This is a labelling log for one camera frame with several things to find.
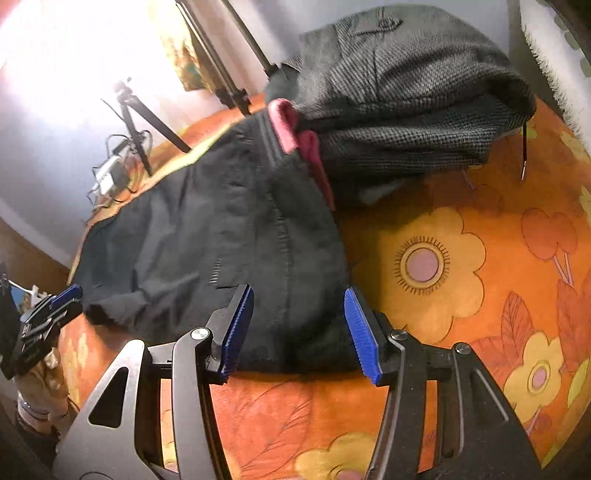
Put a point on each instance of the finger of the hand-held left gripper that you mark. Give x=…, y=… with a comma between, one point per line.
x=41, y=337
x=67, y=295

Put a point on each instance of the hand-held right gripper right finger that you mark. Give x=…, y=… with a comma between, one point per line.
x=362, y=337

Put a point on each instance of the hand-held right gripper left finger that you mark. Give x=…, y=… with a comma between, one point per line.
x=238, y=327

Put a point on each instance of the black pants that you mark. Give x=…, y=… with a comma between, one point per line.
x=207, y=240

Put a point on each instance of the person's left forearm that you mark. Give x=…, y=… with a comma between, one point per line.
x=44, y=392

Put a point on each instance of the dark grey pants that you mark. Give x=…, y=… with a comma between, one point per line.
x=406, y=92

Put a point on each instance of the orange floral bedspread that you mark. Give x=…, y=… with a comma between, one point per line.
x=461, y=277

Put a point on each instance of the white power strip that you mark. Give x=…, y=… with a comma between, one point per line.
x=111, y=175

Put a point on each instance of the small black tripod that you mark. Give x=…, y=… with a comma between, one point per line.
x=136, y=124

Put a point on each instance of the tall folded tripod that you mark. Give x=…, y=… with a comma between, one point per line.
x=221, y=60

